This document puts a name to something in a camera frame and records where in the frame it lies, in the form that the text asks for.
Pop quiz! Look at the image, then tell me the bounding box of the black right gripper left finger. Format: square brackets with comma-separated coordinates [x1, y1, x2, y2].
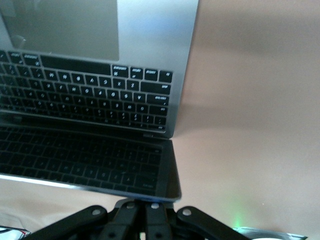
[23, 199, 146, 240]

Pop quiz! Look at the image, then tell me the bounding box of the grey laptop with black keyboard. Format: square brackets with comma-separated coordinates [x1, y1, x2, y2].
[0, 0, 200, 204]

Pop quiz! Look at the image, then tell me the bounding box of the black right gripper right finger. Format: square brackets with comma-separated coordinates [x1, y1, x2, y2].
[145, 201, 254, 240]

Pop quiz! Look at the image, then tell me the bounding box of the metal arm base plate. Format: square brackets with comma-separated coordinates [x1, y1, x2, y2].
[232, 225, 310, 240]

